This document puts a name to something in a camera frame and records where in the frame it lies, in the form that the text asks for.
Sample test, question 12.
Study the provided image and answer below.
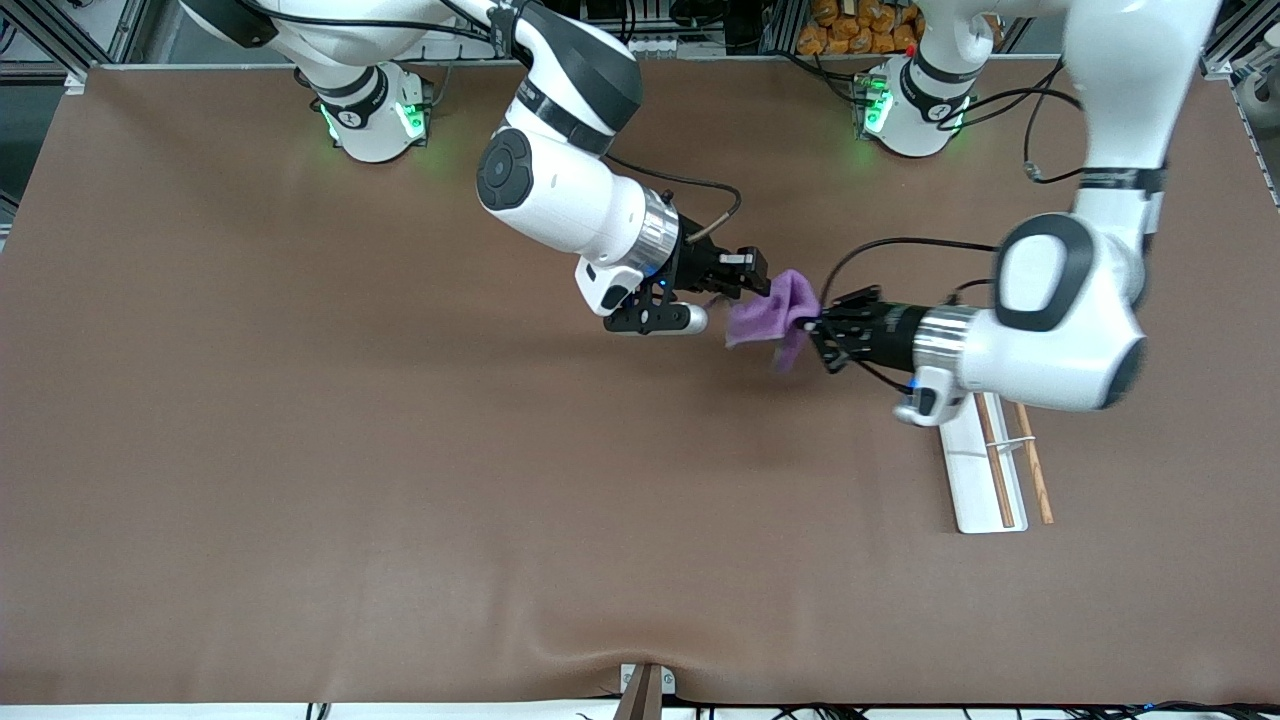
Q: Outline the white electronic device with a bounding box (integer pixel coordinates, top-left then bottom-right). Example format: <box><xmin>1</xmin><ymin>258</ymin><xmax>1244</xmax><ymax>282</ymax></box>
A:
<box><xmin>632</xmin><ymin>28</ymin><xmax>728</xmax><ymax>59</ymax></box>

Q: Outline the metal table edge bracket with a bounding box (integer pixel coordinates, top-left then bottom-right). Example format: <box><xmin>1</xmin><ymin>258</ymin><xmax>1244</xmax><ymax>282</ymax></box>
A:
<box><xmin>618</xmin><ymin>662</ymin><xmax>677</xmax><ymax>720</ymax></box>

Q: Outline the purple and grey towel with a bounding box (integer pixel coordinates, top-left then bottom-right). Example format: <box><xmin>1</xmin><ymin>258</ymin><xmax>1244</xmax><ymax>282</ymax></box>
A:
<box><xmin>725</xmin><ymin>268</ymin><xmax>823</xmax><ymax>376</ymax></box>

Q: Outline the brown table cover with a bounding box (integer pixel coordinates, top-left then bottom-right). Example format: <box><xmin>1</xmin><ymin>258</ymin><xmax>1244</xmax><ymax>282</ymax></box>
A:
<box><xmin>0</xmin><ymin>56</ymin><xmax>1280</xmax><ymax>707</ymax></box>

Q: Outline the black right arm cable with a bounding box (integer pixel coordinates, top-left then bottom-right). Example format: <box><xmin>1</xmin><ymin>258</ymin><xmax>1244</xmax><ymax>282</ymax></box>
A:
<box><xmin>250</xmin><ymin>0</ymin><xmax>743</xmax><ymax>244</ymax></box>

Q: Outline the orange packets pile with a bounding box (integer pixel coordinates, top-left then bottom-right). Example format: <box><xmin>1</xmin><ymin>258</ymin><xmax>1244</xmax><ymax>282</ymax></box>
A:
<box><xmin>797</xmin><ymin>0</ymin><xmax>921</xmax><ymax>56</ymax></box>

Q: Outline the white towel rack base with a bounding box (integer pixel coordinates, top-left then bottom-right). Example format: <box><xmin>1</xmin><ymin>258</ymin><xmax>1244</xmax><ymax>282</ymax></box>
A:
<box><xmin>940</xmin><ymin>392</ymin><xmax>1029</xmax><ymax>534</ymax></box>

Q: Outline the aluminium frame profile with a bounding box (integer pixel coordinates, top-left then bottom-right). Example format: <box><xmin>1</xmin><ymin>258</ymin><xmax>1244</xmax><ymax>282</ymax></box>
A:
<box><xmin>0</xmin><ymin>0</ymin><xmax>151</xmax><ymax>86</ymax></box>
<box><xmin>1200</xmin><ymin>0</ymin><xmax>1280</xmax><ymax>83</ymax></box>

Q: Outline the wooden rack rod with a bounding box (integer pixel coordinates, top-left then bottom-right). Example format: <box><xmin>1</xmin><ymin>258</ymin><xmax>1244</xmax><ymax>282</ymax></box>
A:
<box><xmin>975</xmin><ymin>393</ymin><xmax>1016</xmax><ymax>529</ymax></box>
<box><xmin>1014</xmin><ymin>403</ymin><xmax>1055</xmax><ymax>525</ymax></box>

